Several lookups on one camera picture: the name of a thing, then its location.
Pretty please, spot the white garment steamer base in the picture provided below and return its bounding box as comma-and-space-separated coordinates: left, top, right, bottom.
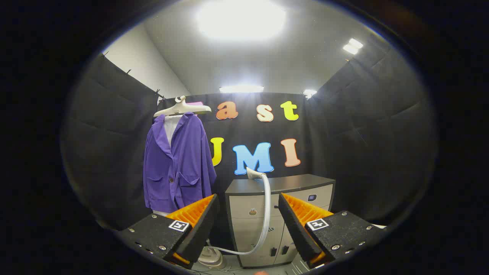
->
197, 239, 228, 270

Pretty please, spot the black backdrop cloth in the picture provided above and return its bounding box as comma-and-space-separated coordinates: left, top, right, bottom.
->
61, 36, 438, 230

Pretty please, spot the double ceiling light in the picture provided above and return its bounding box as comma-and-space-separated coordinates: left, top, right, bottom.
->
343, 38, 364, 55

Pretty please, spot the grey cabinet with dark top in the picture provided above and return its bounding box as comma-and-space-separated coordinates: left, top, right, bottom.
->
225, 174, 336, 268

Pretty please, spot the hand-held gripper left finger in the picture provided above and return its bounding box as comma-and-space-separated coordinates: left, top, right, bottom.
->
118, 194, 221, 270

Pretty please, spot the white clothes hanger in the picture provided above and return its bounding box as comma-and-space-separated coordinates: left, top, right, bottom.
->
154, 95, 212, 117

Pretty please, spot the large ceiling light panel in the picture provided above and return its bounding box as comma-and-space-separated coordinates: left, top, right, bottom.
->
195, 0, 287, 40

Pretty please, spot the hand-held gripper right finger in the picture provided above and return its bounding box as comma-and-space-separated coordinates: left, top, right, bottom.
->
278, 192, 388, 270

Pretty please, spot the purple corduroy jacket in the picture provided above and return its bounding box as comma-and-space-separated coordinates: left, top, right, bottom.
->
143, 112, 217, 214

